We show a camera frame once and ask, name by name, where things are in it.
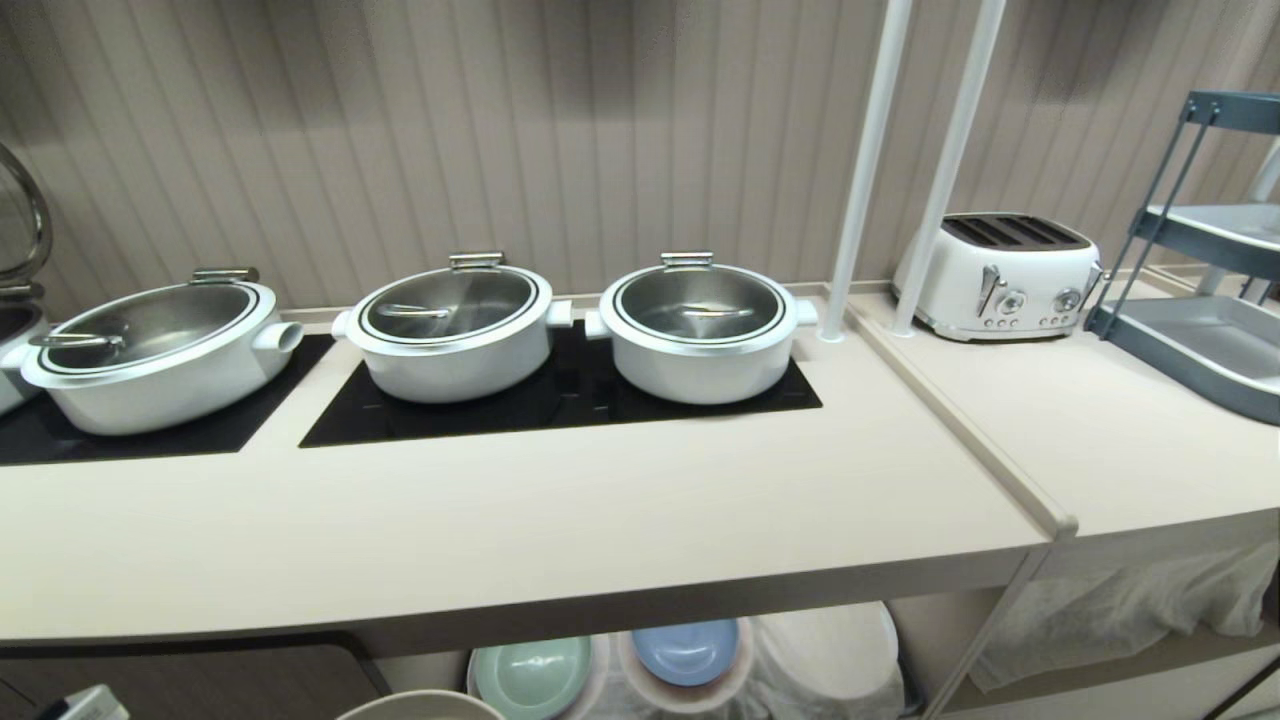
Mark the blue plate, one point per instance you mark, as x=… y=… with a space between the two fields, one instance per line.
x=685 y=650

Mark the pale plate under green plate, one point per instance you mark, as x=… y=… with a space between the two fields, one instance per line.
x=600 y=670

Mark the pink plate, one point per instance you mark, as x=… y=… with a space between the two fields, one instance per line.
x=745 y=670

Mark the white plate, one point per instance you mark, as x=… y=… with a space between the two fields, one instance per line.
x=830 y=655

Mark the round white chafing pot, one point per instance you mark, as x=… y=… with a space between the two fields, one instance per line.
x=700 y=365
x=450 y=365

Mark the glass pot lid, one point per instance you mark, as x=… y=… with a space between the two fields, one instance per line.
x=700 y=303
x=450 y=305
x=145 y=325

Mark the black induction hob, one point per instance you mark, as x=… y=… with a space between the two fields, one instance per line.
x=150 y=435
x=560 y=405

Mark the white pole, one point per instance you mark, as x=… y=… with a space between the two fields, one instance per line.
x=945 y=170
x=868 y=170

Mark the white toaster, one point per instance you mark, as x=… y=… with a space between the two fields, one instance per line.
x=1000 y=280

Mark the white bowl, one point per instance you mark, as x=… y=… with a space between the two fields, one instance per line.
x=420 y=707

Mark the large oval white chafing pot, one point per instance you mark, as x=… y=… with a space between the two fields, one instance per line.
x=150 y=385

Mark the white cloth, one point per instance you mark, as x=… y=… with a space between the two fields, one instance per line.
x=1120 y=615

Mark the grey tiered tray rack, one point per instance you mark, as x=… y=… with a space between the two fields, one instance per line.
x=1200 y=330

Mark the chafing pot with raised lid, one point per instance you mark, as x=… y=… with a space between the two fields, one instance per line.
x=15 y=300

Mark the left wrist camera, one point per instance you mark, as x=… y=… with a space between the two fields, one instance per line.
x=85 y=705

